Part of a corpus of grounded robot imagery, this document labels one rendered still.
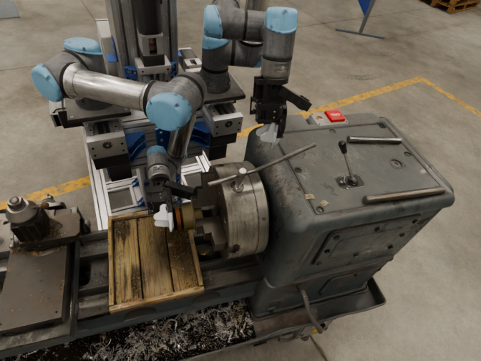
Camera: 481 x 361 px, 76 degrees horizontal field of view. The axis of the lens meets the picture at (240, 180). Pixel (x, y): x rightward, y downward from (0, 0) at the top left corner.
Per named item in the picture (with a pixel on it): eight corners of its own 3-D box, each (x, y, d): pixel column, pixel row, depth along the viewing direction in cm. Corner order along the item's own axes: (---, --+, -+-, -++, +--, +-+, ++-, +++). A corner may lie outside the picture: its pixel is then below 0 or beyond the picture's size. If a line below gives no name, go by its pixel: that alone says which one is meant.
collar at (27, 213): (39, 199, 94) (35, 193, 91) (36, 220, 89) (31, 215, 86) (8, 203, 91) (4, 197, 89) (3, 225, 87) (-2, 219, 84)
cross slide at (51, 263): (74, 206, 116) (70, 199, 113) (66, 323, 90) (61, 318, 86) (23, 213, 111) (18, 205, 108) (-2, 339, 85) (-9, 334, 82)
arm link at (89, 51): (114, 73, 118) (107, 37, 108) (91, 90, 109) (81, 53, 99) (86, 64, 120) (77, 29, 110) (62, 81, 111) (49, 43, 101)
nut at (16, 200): (26, 199, 90) (22, 191, 87) (24, 210, 87) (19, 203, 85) (11, 201, 89) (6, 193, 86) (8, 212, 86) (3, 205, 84)
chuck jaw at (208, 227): (228, 213, 100) (238, 242, 92) (227, 222, 104) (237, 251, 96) (195, 218, 97) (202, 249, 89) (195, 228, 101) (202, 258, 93)
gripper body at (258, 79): (248, 116, 88) (251, 72, 81) (276, 114, 91) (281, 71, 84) (258, 127, 82) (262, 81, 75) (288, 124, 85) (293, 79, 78)
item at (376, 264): (301, 256, 220) (347, 172, 156) (332, 324, 190) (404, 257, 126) (219, 273, 203) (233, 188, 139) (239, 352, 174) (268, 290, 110)
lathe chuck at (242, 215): (225, 190, 127) (238, 142, 100) (245, 266, 112) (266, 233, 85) (204, 193, 124) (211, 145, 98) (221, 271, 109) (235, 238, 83)
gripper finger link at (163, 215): (154, 233, 95) (152, 209, 101) (175, 230, 97) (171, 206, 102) (154, 228, 93) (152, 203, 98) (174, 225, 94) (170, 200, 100)
